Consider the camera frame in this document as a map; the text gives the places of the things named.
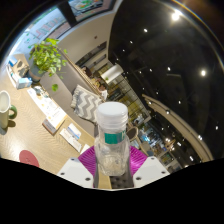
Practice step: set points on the small blue white box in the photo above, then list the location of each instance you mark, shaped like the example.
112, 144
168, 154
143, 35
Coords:
74, 131

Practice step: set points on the green potted plant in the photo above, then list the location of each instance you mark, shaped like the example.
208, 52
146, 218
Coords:
46, 58

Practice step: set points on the framed wall poster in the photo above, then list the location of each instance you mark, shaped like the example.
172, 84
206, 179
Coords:
85, 5

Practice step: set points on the group of ceiling lights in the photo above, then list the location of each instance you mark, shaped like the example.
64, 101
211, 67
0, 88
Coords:
175, 15

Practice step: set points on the white round column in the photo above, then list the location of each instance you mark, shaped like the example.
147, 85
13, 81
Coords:
113, 73

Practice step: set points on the grey curved sofa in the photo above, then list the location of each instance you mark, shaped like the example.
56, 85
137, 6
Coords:
60, 86

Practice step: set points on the white printed leaflet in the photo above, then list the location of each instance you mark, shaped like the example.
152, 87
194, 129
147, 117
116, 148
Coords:
70, 139

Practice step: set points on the flat round red coaster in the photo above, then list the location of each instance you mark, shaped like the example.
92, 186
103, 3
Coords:
29, 158

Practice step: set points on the clear plastic bottle white cap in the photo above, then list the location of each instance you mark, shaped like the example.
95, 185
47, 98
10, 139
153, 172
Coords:
112, 150

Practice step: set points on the grey white chevron pillow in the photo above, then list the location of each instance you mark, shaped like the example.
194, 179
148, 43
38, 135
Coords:
86, 105

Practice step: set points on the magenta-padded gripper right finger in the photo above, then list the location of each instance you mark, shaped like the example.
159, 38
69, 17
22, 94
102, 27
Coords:
137, 160

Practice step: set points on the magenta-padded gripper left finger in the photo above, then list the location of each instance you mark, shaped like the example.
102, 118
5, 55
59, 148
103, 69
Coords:
87, 160

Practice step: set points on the white orange tissue box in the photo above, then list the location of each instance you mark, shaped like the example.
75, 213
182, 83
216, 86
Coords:
55, 123

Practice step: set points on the grey tufted armchair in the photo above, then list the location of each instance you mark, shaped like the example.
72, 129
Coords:
121, 182

